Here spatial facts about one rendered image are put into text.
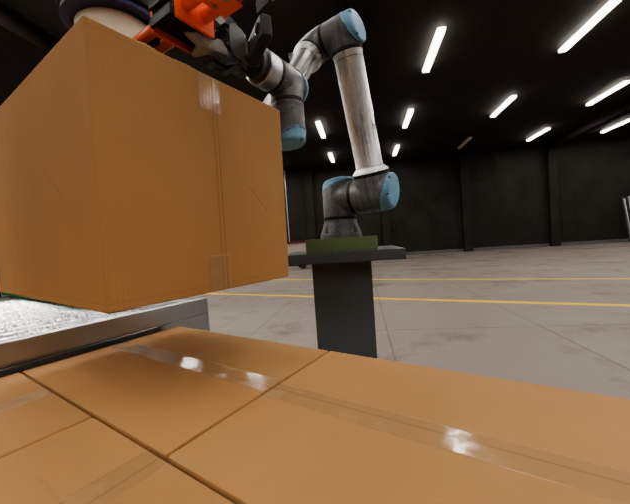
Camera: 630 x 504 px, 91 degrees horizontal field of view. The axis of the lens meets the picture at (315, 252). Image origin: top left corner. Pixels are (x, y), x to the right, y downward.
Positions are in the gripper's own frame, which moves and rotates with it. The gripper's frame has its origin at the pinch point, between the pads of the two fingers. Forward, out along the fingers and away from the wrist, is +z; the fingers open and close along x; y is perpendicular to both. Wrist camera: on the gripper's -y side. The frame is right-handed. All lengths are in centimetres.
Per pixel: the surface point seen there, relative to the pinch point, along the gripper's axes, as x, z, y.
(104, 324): -65, -1, 51
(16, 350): -66, 18, 51
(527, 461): -70, 1, -50
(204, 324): -73, -34, 51
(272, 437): -70, 10, -22
